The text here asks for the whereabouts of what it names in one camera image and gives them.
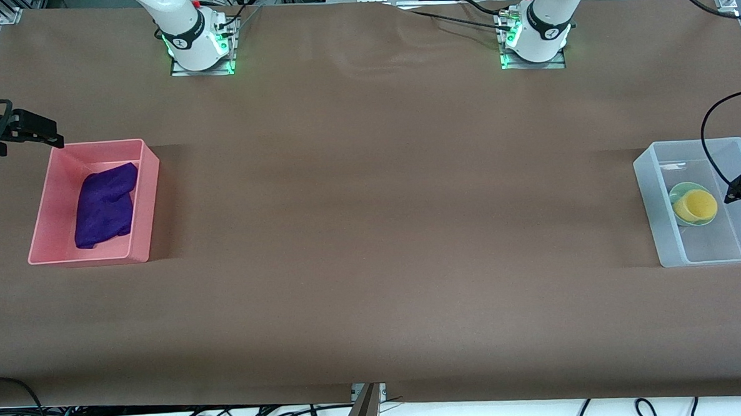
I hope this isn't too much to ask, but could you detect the mint green bowl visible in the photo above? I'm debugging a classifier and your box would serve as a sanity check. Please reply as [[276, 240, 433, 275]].
[[668, 181, 720, 229]]

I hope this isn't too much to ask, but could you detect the purple cloth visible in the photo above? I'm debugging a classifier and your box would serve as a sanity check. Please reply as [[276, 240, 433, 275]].
[[71, 162, 142, 250]]

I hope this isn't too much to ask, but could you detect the clear plastic bin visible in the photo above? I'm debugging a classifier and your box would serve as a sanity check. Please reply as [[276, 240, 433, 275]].
[[632, 136, 741, 269]]

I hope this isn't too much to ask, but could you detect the pink plastic bin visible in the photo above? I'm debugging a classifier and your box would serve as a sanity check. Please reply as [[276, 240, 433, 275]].
[[22, 138, 164, 269]]

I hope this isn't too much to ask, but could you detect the black cable on table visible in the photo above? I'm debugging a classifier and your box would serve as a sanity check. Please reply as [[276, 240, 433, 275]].
[[459, 0, 514, 20], [393, 0, 515, 39]]

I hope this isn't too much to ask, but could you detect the yellow plastic cup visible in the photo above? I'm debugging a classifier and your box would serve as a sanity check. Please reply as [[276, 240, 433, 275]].
[[670, 190, 719, 225]]

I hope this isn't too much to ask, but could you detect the black cable at base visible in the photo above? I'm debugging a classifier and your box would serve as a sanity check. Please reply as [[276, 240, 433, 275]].
[[211, 0, 264, 29]]

